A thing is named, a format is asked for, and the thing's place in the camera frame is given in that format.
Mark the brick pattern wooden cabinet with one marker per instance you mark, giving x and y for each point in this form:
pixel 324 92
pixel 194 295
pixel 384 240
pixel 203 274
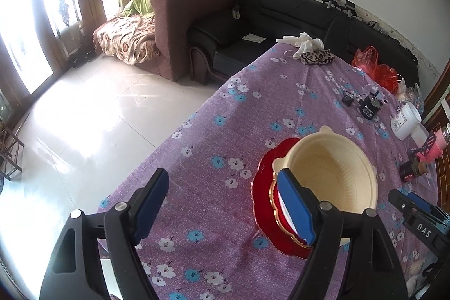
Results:
pixel 436 114

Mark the purple floral tablecloth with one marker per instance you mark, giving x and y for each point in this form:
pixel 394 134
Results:
pixel 205 243

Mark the white plastic jar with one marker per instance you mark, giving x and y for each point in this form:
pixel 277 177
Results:
pixel 405 121

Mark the dark jar with red label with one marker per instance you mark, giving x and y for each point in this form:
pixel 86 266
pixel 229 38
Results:
pixel 412 169

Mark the clear plastic bag with items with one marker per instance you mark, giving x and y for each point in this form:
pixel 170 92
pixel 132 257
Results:
pixel 409 94

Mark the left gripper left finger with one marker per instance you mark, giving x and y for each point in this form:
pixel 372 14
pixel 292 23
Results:
pixel 75 271

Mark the black sofa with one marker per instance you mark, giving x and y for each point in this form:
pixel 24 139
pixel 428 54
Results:
pixel 224 42

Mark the black clamps on sofa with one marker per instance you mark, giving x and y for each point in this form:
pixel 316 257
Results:
pixel 347 7

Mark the maroon armchair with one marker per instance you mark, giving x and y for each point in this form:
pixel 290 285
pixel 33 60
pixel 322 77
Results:
pixel 172 21

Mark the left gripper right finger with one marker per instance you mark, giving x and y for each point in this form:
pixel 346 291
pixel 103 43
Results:
pixel 372 269

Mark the leopard print pouch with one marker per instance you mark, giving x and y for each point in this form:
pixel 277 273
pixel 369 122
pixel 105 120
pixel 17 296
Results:
pixel 317 57

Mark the white gloves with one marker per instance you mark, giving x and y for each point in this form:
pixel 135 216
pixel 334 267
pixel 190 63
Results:
pixel 304 43

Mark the black device with cables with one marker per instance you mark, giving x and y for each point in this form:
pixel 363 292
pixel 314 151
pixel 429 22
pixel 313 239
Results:
pixel 369 104

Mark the red gold-rimmed plate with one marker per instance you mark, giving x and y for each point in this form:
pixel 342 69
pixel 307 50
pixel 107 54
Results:
pixel 280 218

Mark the black perforated card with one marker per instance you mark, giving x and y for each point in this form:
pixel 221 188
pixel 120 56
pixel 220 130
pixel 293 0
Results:
pixel 428 145

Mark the large beige fibre bowl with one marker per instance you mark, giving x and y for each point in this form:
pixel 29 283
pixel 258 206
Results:
pixel 334 168

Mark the red scalloped plate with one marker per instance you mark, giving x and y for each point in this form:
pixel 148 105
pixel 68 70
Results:
pixel 264 204

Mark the red plastic bag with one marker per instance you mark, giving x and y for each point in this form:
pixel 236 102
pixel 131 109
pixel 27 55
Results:
pixel 384 75

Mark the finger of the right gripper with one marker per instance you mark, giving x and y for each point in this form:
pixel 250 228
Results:
pixel 412 204

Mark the floral blanket on sofa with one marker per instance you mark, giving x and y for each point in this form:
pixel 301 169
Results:
pixel 130 39

